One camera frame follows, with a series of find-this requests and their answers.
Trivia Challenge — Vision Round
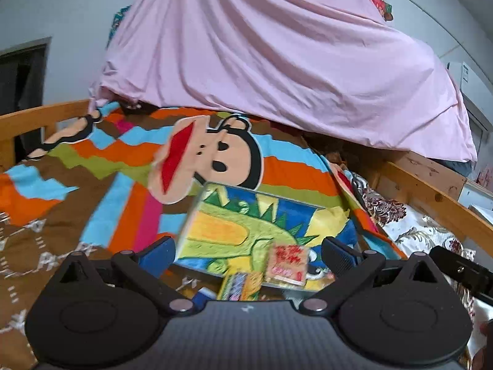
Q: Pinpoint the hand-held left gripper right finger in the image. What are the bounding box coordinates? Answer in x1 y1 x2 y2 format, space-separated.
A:
300 237 447 315

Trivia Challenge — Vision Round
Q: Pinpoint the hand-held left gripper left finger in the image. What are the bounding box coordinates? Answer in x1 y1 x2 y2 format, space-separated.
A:
50 235 197 315

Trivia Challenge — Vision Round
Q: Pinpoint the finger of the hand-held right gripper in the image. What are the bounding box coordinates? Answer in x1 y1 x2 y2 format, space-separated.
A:
429 246 493 306

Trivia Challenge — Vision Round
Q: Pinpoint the red and pink snack packet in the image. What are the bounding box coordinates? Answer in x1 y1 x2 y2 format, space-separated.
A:
265 244 309 287

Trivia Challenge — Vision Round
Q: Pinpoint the blue snack packet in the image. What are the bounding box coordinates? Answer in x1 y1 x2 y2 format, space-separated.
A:
192 290 215 306

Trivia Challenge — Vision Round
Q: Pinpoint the yellow snack packet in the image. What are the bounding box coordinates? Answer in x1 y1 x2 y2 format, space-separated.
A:
217 272 263 302

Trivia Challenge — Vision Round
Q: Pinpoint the dinosaur print metal tray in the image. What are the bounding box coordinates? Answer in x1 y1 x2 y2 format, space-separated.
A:
175 182 363 294

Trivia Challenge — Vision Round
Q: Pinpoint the person's right hand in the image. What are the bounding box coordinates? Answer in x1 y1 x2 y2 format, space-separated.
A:
472 318 493 370

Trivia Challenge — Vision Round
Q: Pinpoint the floral quilt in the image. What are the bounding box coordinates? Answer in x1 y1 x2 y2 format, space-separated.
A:
348 170 493 370

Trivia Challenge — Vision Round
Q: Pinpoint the cartoon monkey printed blanket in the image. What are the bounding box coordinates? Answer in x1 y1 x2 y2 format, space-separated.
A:
0 100 409 370

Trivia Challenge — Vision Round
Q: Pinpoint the white air conditioner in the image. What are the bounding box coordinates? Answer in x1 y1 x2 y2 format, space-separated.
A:
447 61 493 113

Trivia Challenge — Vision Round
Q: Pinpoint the pink bed sheet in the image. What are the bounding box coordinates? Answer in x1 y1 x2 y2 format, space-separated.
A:
88 0 478 162

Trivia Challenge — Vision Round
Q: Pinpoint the dark window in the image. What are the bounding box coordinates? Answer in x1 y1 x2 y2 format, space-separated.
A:
0 37 52 162

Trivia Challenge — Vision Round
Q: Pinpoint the teal patterned cloth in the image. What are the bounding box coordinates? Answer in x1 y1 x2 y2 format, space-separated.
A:
106 5 133 49

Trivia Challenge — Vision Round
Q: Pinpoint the red floral cloth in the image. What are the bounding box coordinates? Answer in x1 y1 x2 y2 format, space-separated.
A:
364 0 393 22

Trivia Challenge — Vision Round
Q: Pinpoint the wooden bed frame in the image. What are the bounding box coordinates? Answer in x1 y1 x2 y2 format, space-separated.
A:
0 99 493 247

